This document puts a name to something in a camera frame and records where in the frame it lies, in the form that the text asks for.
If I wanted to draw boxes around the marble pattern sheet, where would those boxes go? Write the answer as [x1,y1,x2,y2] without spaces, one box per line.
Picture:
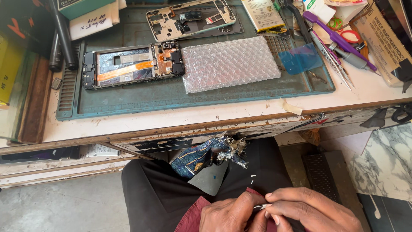
[347,123,412,202]

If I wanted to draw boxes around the clear bubble wrap sheet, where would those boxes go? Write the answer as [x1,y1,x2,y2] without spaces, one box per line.
[181,36,282,94]

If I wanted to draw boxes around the silver phone middle frame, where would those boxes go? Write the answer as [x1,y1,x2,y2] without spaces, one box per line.
[145,0,237,43]

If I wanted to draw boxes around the black box with orange print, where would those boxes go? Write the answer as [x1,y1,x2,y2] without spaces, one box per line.
[0,0,56,59]

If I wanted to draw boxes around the long black tool handle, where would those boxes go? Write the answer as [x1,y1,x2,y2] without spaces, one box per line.
[48,0,79,71]

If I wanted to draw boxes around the teal cardboard box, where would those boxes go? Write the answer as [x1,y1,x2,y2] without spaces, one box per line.
[57,0,116,21]

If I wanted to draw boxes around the person's black trousers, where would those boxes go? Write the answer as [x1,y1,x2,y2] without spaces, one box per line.
[121,137,305,232]

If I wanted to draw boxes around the yellow box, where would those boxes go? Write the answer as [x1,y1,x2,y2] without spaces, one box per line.
[0,32,27,111]

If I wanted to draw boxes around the grey phone panel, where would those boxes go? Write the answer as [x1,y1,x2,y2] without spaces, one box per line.
[187,159,230,197]

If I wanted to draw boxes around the red rubber band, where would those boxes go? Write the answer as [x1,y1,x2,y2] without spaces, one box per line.
[339,29,362,44]

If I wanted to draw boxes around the wooden tray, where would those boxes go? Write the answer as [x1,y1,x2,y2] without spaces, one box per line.
[0,51,54,144]

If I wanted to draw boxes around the blue plastic film piece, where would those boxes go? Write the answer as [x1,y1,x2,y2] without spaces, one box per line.
[278,43,324,75]

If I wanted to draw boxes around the black perforated box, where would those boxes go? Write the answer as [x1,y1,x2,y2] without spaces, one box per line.
[301,150,354,205]

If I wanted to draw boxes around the person's maroon shirt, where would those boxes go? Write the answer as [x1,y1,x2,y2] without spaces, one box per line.
[174,188,268,232]

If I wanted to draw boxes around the green rubber band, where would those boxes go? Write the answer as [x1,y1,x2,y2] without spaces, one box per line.
[327,16,344,31]

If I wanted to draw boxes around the green repair work mat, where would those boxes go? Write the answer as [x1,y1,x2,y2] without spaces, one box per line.
[56,6,335,122]

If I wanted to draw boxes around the black hanging cloth piece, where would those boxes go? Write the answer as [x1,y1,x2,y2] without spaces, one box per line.
[359,107,389,129]

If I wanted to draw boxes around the white battery under table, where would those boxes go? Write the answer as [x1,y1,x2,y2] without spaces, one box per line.
[86,144,120,158]

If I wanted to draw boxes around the white phone battery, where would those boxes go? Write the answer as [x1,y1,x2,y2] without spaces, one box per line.
[240,0,286,33]

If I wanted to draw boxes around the silver tweezers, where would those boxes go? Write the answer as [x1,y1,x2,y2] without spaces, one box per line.
[308,27,356,91]

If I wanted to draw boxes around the brown printed cardboard carton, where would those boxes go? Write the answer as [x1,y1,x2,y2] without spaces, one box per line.
[352,3,412,87]

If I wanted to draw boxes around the person's left hand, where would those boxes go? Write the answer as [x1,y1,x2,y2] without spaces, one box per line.
[199,192,268,232]

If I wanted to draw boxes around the white handwritten paper note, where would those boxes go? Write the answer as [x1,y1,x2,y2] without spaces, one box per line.
[69,0,127,41]

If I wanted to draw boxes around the grey precision screwdriver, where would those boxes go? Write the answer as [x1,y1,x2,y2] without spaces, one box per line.
[328,42,382,77]

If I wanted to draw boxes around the short black tool handle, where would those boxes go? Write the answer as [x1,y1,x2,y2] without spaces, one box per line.
[48,30,64,73]

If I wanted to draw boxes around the person's right hand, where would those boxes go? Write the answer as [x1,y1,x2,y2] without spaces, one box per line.
[264,187,364,232]

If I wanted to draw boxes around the purple cleaning brush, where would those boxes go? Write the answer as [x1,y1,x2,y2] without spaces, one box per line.
[303,11,378,72]

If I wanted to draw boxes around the beige masking tape piece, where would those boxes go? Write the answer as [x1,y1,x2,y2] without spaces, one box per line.
[279,98,303,116]

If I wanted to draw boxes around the opened phone with orange flex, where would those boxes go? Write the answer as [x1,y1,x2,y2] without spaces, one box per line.
[82,40,186,90]

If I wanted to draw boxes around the black pry tool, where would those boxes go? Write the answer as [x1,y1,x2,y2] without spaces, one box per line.
[279,0,313,44]

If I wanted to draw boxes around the blue patterned frayed cloth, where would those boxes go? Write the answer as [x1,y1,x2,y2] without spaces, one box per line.
[171,137,249,180]

